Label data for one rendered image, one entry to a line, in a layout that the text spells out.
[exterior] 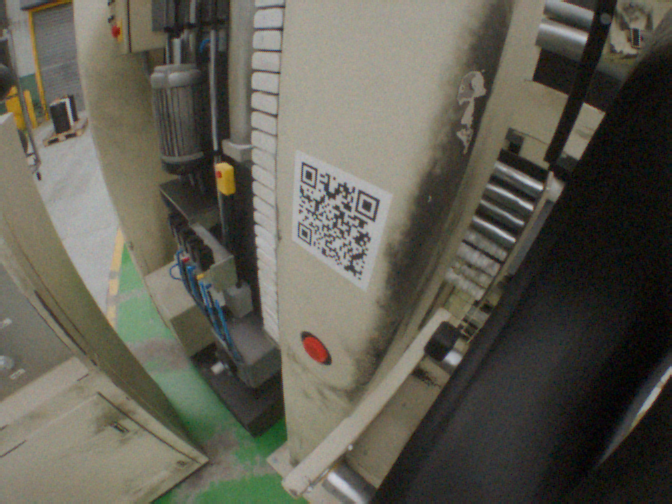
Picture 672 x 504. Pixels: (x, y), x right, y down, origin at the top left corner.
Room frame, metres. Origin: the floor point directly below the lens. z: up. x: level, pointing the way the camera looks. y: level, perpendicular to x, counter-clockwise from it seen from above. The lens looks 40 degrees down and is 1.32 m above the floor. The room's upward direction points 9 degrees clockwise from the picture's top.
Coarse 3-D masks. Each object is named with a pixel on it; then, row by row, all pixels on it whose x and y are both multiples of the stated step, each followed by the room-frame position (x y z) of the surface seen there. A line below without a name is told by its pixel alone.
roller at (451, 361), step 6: (450, 354) 0.26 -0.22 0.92; (456, 354) 0.26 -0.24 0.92; (462, 354) 0.26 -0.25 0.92; (432, 360) 0.26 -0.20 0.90; (444, 360) 0.25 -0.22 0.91; (450, 360) 0.25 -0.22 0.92; (456, 360) 0.25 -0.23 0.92; (438, 366) 0.25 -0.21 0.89; (444, 366) 0.24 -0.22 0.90; (450, 366) 0.24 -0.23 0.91; (456, 366) 0.24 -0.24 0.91; (450, 372) 0.23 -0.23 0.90
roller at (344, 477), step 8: (336, 464) 0.06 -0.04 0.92; (344, 464) 0.07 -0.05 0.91; (328, 472) 0.05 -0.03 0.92; (336, 472) 0.05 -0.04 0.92; (344, 472) 0.05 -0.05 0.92; (352, 472) 0.06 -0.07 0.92; (320, 480) 0.04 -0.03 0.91; (328, 480) 0.04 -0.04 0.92; (336, 480) 0.04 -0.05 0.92; (344, 480) 0.04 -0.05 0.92; (352, 480) 0.04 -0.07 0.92; (360, 480) 0.04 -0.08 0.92; (328, 488) 0.03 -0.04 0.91; (336, 488) 0.03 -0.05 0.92; (344, 488) 0.03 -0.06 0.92; (352, 488) 0.03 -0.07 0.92; (360, 488) 0.03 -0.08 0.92; (368, 488) 0.03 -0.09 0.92; (376, 488) 0.04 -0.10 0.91; (336, 496) 0.02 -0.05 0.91; (344, 496) 0.02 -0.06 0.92; (352, 496) 0.02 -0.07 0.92; (360, 496) 0.02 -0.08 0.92; (368, 496) 0.02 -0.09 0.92
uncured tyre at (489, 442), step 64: (640, 64) 0.17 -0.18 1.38; (640, 128) 0.27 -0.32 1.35; (576, 192) 0.29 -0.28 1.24; (640, 192) 0.28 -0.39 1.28; (576, 256) 0.31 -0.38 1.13; (640, 256) 0.26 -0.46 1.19; (512, 320) 0.27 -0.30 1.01; (576, 320) 0.25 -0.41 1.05; (640, 320) 0.20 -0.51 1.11; (448, 384) 0.17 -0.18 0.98; (512, 384) 0.19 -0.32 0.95; (576, 384) 0.17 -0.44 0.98; (640, 384) 0.11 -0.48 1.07; (448, 448) 0.09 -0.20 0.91; (512, 448) 0.09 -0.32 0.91; (576, 448) 0.06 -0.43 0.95; (640, 448) 0.00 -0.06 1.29
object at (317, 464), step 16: (432, 320) 0.31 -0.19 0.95; (448, 320) 0.31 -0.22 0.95; (416, 352) 0.24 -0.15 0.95; (400, 368) 0.21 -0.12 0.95; (416, 368) 0.25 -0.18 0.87; (384, 384) 0.18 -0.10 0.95; (400, 384) 0.18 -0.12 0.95; (368, 400) 0.15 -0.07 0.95; (384, 400) 0.15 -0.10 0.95; (352, 416) 0.12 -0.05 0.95; (368, 416) 0.13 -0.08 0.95; (336, 432) 0.10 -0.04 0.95; (352, 432) 0.10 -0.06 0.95; (320, 448) 0.08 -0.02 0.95; (336, 448) 0.08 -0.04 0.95; (304, 464) 0.05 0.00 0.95; (320, 464) 0.06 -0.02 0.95; (288, 480) 0.03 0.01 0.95; (304, 480) 0.03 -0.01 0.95
